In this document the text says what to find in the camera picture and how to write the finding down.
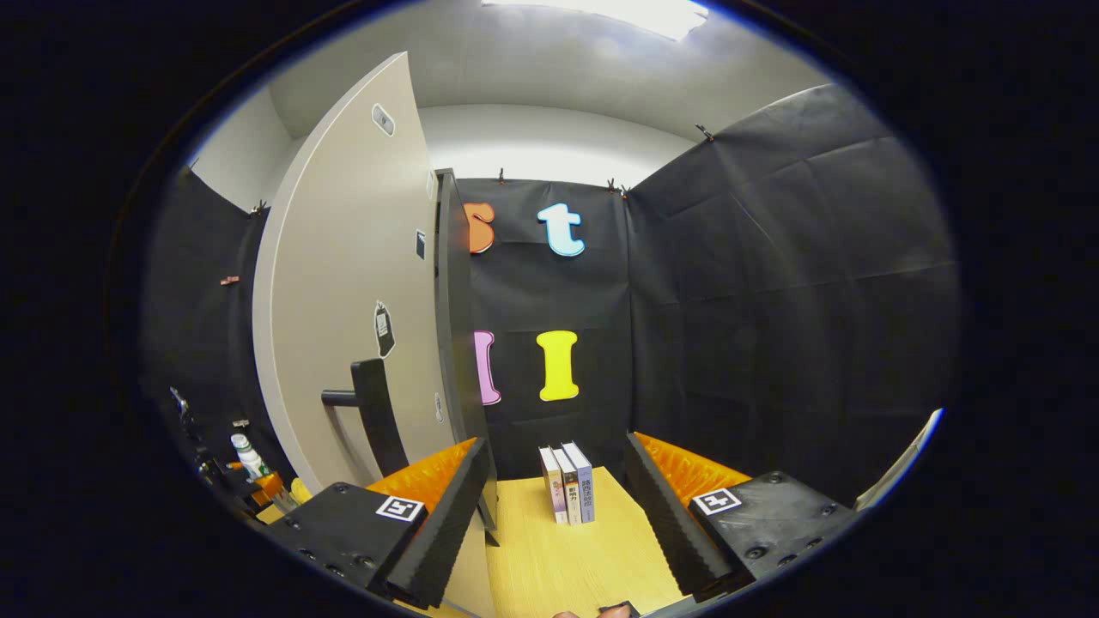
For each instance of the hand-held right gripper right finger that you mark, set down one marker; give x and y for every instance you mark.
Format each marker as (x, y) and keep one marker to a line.
(665, 524)

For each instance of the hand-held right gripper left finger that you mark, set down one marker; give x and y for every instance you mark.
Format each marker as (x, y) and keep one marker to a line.
(442, 524)

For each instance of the clear plastic bottle green label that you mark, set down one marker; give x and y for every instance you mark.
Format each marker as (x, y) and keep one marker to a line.
(251, 459)

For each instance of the beige cabinet door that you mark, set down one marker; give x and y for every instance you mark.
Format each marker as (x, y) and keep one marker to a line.
(343, 257)

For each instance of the yellow fuzzy ball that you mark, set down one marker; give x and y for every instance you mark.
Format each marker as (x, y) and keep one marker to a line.
(300, 491)

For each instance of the blue grey book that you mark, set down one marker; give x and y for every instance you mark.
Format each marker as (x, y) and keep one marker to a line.
(585, 481)

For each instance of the beige book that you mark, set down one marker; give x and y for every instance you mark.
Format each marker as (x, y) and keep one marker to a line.
(568, 493)

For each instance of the white purple book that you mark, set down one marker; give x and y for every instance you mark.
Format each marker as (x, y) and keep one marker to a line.
(552, 489)

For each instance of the black backdrop cloth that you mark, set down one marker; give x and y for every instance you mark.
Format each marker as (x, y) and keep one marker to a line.
(773, 300)

